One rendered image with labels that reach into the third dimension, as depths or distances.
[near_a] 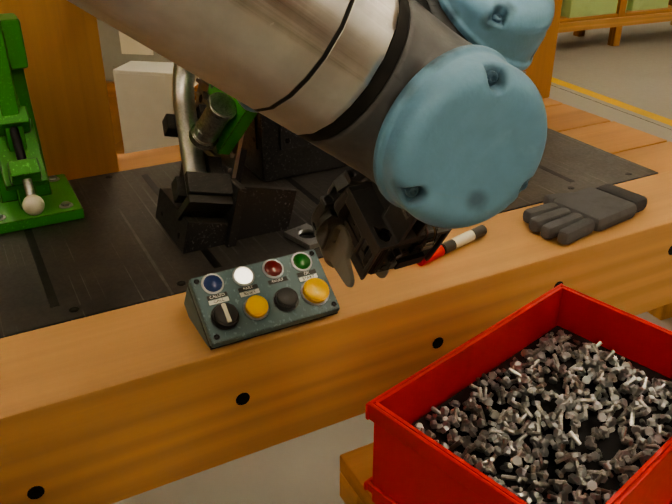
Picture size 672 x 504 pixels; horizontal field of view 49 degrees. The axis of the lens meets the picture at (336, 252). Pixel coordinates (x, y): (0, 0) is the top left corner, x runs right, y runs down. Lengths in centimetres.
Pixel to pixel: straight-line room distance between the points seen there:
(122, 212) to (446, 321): 49
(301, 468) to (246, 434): 108
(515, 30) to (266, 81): 20
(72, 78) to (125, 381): 63
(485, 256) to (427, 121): 68
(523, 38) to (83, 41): 89
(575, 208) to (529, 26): 64
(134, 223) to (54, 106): 28
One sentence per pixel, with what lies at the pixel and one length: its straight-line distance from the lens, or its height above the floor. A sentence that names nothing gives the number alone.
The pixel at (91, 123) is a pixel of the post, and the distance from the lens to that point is 127.
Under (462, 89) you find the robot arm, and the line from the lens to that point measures 29.
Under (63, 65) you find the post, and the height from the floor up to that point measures 107.
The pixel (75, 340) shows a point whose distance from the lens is 82.
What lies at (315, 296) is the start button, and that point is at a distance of 79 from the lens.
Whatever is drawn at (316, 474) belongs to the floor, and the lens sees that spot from 190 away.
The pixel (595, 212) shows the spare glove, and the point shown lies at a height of 93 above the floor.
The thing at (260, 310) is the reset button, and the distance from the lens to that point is 77.
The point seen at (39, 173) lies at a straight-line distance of 105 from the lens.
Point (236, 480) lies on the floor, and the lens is 191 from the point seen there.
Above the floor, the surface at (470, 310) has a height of 86.
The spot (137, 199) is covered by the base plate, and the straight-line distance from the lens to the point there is 114.
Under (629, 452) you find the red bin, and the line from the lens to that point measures 73.
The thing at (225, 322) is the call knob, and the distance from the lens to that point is 76.
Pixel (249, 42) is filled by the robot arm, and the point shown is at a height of 129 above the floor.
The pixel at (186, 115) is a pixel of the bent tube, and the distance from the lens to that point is 102.
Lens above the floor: 134
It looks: 28 degrees down
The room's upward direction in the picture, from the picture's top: straight up
